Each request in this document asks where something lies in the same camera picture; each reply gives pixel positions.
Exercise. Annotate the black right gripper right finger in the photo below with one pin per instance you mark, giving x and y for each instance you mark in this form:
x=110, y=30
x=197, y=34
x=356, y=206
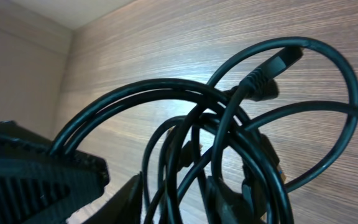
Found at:
x=125, y=207

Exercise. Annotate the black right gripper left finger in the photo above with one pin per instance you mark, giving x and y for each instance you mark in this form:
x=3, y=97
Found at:
x=38, y=188

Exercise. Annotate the black USB cable dark plug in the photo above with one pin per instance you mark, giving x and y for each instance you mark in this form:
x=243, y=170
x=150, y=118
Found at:
x=216, y=145

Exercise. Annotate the black USB cable white plug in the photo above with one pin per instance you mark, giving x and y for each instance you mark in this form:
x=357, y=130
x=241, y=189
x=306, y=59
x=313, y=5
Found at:
x=303, y=139

